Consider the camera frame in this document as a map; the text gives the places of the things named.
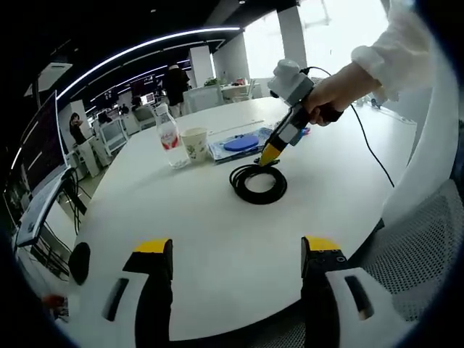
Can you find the group of white office chairs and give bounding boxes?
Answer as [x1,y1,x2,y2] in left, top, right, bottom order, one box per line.
[92,104,161,157]

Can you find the white paper cup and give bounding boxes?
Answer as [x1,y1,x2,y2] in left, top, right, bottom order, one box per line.
[180,126,210,165]

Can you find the person's right hand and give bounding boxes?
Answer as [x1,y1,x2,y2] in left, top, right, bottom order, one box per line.
[303,62,382,127]

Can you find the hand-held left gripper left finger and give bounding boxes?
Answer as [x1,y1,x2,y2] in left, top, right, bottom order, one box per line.
[72,237,174,344]

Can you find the white-framed computer monitor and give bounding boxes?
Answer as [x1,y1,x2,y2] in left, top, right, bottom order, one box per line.
[5,90,73,248]

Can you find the black monitor cables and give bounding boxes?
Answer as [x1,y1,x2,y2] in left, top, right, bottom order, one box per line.
[36,170,88,277]

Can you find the ceiling air vent panel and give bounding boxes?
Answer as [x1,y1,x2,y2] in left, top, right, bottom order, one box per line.
[38,61,74,80]

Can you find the grey desk partition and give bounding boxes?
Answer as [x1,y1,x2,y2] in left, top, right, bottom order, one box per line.
[184,86,223,112]

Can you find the black oval pad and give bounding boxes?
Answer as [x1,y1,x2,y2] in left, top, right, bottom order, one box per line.
[68,241,91,286]

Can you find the pile of small gadgets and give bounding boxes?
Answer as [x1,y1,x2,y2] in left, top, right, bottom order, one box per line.
[357,94,418,125]

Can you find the long ceiling light strip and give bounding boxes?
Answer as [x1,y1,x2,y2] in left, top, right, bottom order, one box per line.
[57,25,243,102]

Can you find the clear plastic water bottle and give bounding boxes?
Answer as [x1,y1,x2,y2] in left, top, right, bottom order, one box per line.
[154,103,190,170]

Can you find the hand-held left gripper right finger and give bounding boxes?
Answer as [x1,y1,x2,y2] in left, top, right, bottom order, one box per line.
[300,235,397,344]

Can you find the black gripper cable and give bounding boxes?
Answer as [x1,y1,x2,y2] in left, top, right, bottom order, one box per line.
[303,66,397,189]

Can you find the large bright window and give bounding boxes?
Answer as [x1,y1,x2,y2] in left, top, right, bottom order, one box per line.
[297,0,392,78]
[244,10,283,80]

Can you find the white table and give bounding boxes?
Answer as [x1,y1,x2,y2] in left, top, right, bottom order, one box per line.
[68,96,418,344]

